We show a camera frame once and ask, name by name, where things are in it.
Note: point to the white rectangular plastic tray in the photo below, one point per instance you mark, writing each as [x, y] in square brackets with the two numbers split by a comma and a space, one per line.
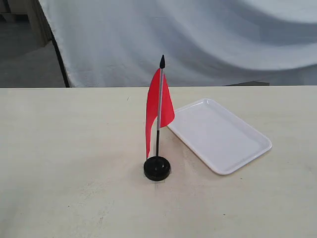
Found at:
[219, 138]

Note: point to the small red flag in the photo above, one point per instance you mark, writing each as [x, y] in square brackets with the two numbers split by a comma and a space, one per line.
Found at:
[159, 105]

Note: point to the white fabric backdrop sheet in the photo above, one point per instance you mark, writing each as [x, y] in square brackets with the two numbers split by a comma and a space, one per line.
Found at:
[119, 43]

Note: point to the black round flag base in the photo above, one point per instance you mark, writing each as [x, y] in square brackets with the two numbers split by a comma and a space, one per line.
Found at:
[157, 168]

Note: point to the wooden furniture in background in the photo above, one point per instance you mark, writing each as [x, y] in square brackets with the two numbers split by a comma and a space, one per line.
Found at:
[12, 10]

